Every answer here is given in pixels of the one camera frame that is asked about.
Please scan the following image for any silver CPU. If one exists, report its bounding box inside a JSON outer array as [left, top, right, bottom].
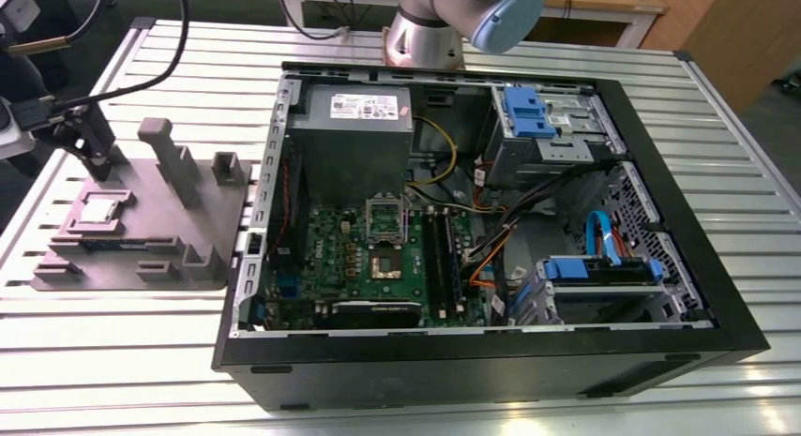
[[80, 199, 118, 222]]

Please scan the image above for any CPU socket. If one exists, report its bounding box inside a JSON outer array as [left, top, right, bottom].
[[367, 249, 408, 281]]

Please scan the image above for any grey parts rack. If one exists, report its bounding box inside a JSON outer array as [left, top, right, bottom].
[[30, 117, 255, 293]]

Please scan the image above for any dark RAM stick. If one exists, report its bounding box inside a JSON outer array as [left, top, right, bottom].
[[80, 238, 153, 251]]

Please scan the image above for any grey power supply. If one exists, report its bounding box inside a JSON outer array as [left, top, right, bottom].
[[289, 83, 417, 210]]

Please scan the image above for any green motherboard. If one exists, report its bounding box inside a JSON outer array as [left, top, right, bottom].
[[259, 191, 496, 329]]

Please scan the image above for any metal socket cover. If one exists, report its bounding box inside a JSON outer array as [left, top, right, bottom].
[[365, 191, 410, 248]]

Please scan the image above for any black graphics card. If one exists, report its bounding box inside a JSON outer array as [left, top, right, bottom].
[[311, 297, 425, 329]]

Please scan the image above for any black RAM slot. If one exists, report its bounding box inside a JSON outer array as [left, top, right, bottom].
[[437, 209, 469, 313], [422, 209, 446, 315]]

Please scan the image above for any blue plastic drive latch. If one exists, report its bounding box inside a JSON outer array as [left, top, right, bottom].
[[504, 84, 558, 140]]

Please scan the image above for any metal drive cage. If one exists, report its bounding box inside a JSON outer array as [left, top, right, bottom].
[[488, 83, 628, 188]]

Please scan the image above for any black PC case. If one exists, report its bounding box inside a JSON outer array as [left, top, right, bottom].
[[210, 60, 772, 413]]

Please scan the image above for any pale blue disk carrier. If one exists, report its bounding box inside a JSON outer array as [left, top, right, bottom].
[[510, 266, 556, 327]]

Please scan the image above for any metal disk bay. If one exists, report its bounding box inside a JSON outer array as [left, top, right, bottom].
[[510, 255, 712, 327]]

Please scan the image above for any wooden desk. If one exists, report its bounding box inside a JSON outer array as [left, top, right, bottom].
[[534, 0, 672, 51]]

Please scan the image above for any wooden cabinet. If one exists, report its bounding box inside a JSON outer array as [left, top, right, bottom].
[[644, 0, 801, 116]]

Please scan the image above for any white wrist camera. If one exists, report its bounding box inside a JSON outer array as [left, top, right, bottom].
[[0, 97, 38, 161]]

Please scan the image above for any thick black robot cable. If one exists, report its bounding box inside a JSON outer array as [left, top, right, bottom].
[[52, 0, 191, 113]]

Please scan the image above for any red fan wire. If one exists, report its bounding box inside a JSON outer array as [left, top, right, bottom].
[[278, 158, 295, 249]]

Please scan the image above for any yellow wire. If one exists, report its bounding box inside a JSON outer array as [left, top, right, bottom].
[[406, 116, 458, 188]]

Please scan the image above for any orange wire bundle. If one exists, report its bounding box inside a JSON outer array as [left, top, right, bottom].
[[466, 238, 504, 288]]

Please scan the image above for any black wire bundle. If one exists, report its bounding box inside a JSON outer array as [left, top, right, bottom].
[[462, 161, 621, 263]]

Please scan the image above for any blue wire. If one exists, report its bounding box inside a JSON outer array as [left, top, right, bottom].
[[585, 209, 628, 268]]

